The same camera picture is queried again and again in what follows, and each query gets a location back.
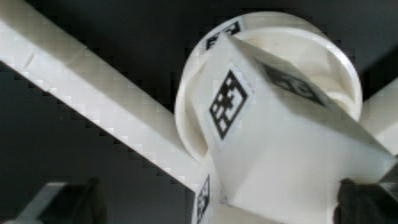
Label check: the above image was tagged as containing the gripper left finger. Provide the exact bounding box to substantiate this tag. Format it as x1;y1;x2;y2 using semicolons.
5;178;108;224

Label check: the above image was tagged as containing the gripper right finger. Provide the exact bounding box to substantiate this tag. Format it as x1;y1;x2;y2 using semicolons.
332;179;398;224

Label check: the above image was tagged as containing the white stool leg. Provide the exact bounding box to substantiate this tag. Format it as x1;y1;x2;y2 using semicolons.
189;35;398;224

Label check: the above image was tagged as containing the white round stool seat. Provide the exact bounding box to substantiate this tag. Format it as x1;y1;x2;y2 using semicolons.
173;11;362;161

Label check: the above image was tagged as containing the white L-shaped fence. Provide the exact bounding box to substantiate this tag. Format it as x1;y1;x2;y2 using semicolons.
0;0;398;194

